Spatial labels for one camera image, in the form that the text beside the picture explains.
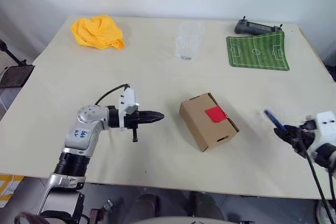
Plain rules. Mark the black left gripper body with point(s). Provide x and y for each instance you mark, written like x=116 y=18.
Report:
x=131 y=120

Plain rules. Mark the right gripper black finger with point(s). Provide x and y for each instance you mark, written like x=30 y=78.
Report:
x=292 y=128
x=284 y=136

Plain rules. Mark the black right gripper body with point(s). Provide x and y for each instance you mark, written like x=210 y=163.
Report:
x=305 y=134

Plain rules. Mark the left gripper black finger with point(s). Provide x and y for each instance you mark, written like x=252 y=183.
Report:
x=151 y=114
x=151 y=119

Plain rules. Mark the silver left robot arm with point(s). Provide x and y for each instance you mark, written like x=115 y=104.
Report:
x=81 y=134

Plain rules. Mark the brown cardboard box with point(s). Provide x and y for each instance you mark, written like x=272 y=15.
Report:
x=207 y=132

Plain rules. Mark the red tape patch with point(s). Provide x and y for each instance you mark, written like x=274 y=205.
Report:
x=215 y=114

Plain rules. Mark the clear plastic measuring cup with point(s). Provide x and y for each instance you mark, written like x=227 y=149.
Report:
x=189 y=41

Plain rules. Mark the green soccer field mat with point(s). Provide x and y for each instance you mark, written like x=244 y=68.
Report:
x=257 y=51

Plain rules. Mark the yellow crumpled cloth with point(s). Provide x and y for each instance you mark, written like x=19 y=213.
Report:
x=97 y=32

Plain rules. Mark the grey handheld controller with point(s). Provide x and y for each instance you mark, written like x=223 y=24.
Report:
x=253 y=27

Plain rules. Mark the black mesh tray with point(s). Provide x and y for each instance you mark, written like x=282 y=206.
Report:
x=15 y=75

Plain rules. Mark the black stand pole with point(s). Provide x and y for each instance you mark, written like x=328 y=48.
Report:
x=11 y=54

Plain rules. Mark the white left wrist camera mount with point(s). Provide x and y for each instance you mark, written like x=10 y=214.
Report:
x=128 y=100

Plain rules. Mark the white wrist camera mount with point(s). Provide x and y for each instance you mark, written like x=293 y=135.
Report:
x=128 y=100
x=324 y=121

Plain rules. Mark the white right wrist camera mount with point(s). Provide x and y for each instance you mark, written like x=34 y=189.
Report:
x=324 y=121

